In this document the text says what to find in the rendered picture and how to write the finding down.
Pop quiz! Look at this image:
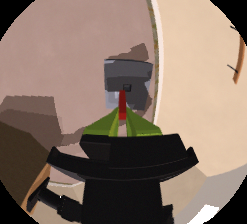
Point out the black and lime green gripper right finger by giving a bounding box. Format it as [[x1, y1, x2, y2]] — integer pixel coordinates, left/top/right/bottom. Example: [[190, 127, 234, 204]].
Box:
[[126, 107, 163, 137]]

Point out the red peg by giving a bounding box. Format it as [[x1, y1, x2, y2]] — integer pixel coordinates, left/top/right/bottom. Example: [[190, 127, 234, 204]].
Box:
[[119, 90, 126, 120]]

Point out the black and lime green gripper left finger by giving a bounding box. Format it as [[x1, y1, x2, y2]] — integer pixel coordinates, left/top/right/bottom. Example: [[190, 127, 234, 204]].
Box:
[[82, 107, 119, 137]]

